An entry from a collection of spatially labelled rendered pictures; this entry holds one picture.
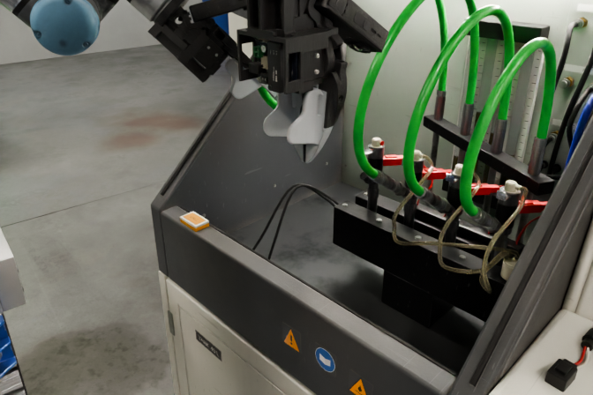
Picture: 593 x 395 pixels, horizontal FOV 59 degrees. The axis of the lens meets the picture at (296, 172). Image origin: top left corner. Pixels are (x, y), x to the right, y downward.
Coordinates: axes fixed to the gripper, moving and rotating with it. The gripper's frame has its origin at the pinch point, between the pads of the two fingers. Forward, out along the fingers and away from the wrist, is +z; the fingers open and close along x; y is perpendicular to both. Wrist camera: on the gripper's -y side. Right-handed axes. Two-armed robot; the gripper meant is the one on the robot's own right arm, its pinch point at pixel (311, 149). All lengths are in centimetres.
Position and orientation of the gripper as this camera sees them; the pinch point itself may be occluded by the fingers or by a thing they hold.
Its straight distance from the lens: 59.3
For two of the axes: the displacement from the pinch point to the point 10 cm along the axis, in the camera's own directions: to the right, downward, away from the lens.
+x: 7.0, 3.0, -6.5
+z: 0.0, 9.1, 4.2
